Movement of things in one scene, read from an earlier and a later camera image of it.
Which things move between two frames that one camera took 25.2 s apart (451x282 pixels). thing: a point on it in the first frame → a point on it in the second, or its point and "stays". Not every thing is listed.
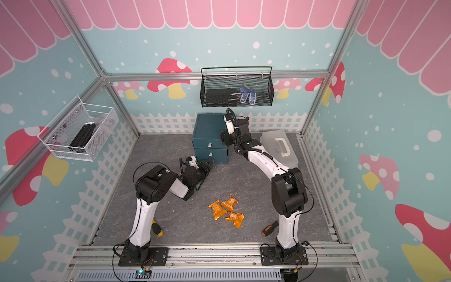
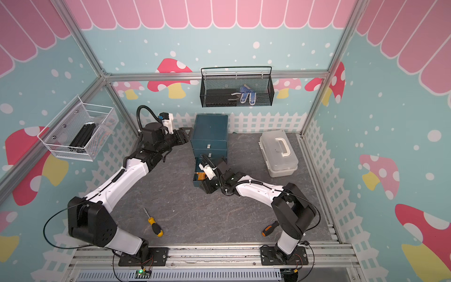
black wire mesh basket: [236, 86] stays
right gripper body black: [229, 139] → [211, 185]
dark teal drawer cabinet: [207, 141] stays
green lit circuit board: [142, 274] stays
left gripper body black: [200, 173] → [175, 140]
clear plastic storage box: [276, 143] stays
